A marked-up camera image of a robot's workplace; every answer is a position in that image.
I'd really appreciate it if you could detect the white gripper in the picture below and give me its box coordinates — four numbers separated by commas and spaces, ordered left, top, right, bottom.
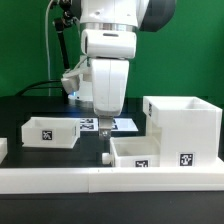
81, 29, 137, 140

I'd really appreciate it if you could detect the black cable bundle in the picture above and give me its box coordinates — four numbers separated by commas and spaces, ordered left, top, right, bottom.
14, 18, 75, 98

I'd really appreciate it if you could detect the white front drawer box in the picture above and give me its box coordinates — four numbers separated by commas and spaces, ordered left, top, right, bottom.
102, 136, 160, 168

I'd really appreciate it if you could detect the white thin cable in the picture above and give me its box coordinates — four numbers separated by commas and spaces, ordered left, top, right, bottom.
44, 0, 56, 97

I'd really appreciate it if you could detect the printed marker sheet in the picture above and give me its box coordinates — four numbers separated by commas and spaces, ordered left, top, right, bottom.
79, 117, 139, 132

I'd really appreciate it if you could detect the white workspace border frame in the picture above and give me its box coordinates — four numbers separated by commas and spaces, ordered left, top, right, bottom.
0, 137, 224, 195

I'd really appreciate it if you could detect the white drawer box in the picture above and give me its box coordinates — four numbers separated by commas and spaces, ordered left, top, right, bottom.
21, 117, 80, 149
102, 136, 160, 168

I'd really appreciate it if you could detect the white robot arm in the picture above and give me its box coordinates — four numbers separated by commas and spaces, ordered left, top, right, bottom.
58, 0, 177, 139

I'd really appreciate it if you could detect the white drawer cabinet frame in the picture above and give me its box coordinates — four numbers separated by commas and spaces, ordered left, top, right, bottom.
143, 96, 222, 167

